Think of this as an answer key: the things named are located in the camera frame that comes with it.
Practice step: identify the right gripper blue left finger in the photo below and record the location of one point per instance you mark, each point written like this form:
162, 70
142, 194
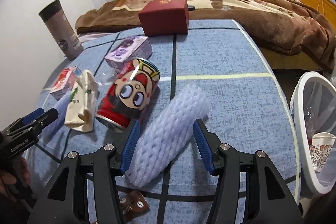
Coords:
129, 141

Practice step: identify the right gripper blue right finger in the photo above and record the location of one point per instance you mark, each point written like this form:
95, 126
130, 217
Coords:
204, 148

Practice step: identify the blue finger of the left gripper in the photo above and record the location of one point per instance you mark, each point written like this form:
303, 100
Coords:
32, 116
46, 118

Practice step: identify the cream paper bag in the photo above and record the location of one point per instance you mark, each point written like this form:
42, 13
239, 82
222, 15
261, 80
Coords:
81, 109

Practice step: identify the red cartoon drink can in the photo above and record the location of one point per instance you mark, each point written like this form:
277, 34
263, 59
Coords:
129, 94

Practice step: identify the pink red small carton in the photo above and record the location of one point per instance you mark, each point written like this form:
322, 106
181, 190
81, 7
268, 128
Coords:
65, 82

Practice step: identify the clear plastic cup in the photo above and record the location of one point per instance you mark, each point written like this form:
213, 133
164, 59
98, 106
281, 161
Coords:
106, 78

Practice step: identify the white trash bin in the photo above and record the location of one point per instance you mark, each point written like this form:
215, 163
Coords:
312, 106

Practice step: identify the person's left hand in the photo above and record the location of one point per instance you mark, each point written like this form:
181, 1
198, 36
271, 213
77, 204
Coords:
8, 179

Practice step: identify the blue checked tablecloth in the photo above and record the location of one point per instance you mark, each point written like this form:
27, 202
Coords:
248, 111

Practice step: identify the brown coffee sachet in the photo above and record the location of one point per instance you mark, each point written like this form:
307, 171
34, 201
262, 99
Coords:
133, 205

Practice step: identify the purple drink carton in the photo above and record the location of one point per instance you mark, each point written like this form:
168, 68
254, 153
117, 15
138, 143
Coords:
131, 47

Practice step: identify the grey thermos bottle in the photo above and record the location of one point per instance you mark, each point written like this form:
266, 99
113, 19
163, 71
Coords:
57, 23

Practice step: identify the patterned paper cup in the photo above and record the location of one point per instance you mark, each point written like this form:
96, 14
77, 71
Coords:
320, 149

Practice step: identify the dark red gift box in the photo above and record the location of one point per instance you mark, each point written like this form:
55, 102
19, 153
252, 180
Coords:
165, 17

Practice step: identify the black remote control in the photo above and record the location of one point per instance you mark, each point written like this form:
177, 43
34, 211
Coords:
191, 8

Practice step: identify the brown patterned blanket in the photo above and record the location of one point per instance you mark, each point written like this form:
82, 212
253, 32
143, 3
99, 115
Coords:
288, 27

